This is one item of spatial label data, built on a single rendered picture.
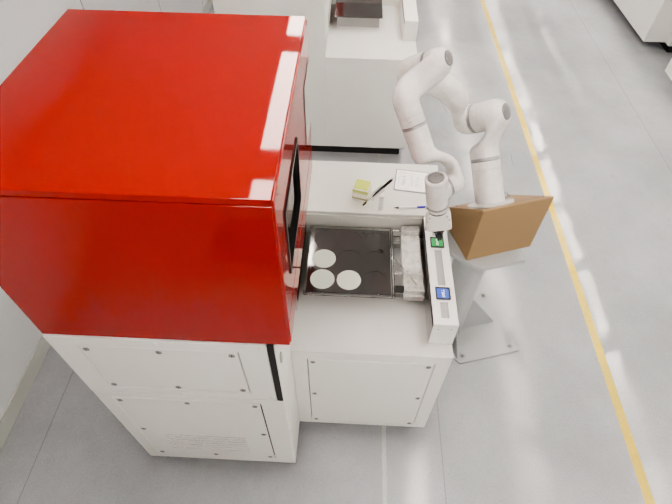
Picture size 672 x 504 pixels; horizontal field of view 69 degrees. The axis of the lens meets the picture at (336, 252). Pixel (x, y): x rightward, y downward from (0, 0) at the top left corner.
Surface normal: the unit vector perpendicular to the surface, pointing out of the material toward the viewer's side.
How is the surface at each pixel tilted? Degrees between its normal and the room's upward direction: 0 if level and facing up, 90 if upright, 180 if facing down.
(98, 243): 90
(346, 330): 0
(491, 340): 0
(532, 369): 0
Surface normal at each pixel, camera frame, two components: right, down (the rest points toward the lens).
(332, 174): 0.01, -0.64
